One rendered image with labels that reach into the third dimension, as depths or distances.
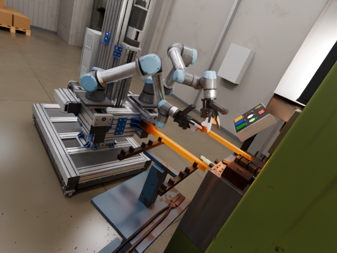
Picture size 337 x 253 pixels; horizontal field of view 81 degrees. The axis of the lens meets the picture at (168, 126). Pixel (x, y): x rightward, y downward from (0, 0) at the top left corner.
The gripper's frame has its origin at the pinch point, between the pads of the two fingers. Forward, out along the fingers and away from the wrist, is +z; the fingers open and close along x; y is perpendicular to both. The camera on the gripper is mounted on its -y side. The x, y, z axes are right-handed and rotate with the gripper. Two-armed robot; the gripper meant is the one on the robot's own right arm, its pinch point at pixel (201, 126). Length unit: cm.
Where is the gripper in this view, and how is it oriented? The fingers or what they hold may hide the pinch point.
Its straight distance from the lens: 124.9
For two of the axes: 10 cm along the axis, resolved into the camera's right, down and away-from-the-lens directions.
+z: 7.2, 5.2, -4.7
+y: -3.5, 8.5, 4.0
